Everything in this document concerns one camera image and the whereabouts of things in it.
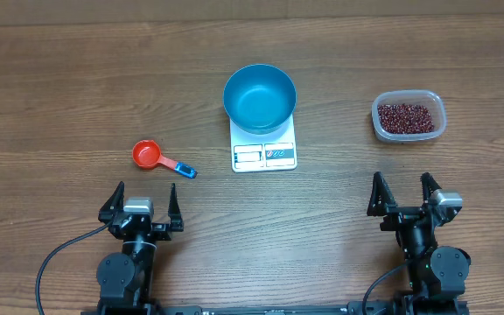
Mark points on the red measuring scoop blue handle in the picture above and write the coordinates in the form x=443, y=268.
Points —
x=147, y=155

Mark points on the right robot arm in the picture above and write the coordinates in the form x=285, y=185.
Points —
x=437, y=274

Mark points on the red adzuki beans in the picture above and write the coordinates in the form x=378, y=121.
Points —
x=405, y=119

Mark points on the white digital kitchen scale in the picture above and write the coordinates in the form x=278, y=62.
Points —
x=276, y=151

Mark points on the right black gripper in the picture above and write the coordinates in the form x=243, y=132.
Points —
x=380, y=204

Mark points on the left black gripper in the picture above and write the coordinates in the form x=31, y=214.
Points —
x=164, y=228

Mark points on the blue metal bowl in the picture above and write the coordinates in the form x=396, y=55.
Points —
x=259, y=98

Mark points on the clear plastic container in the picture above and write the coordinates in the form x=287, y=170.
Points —
x=426, y=98

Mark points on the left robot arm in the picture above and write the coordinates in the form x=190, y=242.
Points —
x=125, y=277

